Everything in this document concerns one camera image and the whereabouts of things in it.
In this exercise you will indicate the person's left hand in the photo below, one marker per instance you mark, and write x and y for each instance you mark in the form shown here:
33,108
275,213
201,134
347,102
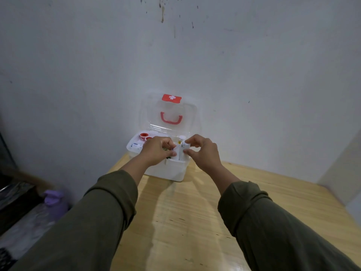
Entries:
156,150

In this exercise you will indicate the person's right hand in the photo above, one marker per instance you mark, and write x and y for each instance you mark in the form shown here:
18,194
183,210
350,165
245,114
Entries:
207,155

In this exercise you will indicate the long white gauze roll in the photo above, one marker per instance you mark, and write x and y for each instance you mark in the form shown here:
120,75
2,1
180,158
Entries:
184,150
175,153

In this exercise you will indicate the short white gauze roll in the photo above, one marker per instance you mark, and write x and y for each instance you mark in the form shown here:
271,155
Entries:
136,145

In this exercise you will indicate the yellow liquid bottle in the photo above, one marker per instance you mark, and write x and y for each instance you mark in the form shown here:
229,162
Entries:
180,139

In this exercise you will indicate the person's right forearm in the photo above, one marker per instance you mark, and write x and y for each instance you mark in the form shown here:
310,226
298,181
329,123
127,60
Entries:
276,228

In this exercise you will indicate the person's left forearm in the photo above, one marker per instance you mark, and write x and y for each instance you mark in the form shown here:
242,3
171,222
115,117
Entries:
79,228

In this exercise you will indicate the light wooden table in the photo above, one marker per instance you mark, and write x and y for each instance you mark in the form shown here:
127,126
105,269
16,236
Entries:
191,222

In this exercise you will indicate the purple plastic object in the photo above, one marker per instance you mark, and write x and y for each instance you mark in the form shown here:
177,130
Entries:
55,203

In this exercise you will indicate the dark wooden stairs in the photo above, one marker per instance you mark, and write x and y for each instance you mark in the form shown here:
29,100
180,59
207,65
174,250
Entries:
14,200

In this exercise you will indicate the black mesh mat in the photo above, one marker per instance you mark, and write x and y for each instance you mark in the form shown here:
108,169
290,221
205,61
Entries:
5,258

